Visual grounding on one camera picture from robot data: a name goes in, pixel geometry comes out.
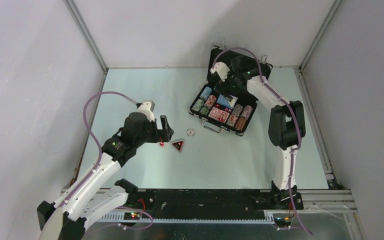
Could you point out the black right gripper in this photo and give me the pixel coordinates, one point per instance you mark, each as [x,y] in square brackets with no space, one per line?
[222,86]

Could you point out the orange brown chip stack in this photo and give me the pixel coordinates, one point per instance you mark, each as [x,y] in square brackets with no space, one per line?
[240,124]

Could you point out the red playing card deck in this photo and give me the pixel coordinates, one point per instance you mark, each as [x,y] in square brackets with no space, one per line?
[219,115]

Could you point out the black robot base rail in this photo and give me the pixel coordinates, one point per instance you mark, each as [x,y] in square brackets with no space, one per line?
[210,204]

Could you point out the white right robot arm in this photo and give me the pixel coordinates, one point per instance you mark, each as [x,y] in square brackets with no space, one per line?
[286,127]

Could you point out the grey chip stack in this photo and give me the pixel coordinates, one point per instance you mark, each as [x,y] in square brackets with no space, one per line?
[237,110]

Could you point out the blue playing card deck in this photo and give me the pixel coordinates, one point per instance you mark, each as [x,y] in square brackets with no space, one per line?
[228,102]

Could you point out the red die pair right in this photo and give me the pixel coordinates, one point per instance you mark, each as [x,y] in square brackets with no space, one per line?
[229,110]

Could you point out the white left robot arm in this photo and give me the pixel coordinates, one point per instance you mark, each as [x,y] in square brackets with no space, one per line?
[74,212]

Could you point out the white dealer button chip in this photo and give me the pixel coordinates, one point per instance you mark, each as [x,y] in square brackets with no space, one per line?
[190,132]

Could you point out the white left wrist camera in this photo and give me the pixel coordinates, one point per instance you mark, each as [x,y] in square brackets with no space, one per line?
[146,108]

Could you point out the short green chip stack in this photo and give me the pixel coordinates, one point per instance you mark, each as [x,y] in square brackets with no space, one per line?
[204,111]

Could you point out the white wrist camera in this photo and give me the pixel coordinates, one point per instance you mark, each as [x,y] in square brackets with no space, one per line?
[146,108]
[221,69]

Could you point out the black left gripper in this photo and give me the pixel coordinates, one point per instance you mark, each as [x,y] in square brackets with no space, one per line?
[163,135]

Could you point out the red white chip stack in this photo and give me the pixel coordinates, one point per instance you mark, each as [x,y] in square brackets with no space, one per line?
[246,112]

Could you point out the tall green chip stack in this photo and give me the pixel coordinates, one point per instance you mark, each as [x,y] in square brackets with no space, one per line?
[199,103]

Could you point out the black poker set case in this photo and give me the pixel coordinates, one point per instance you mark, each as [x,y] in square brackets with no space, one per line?
[237,63]

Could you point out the black red triangular button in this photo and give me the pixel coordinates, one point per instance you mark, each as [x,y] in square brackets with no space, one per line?
[178,144]

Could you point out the aluminium frame rail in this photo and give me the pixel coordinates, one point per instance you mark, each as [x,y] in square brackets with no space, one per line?
[315,201]

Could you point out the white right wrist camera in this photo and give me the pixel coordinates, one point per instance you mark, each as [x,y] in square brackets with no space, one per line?
[221,69]

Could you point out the blue poker chip stack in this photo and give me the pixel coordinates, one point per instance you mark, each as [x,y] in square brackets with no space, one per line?
[206,92]

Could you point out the red chip stack in case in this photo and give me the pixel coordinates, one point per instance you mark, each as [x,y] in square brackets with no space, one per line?
[232,120]

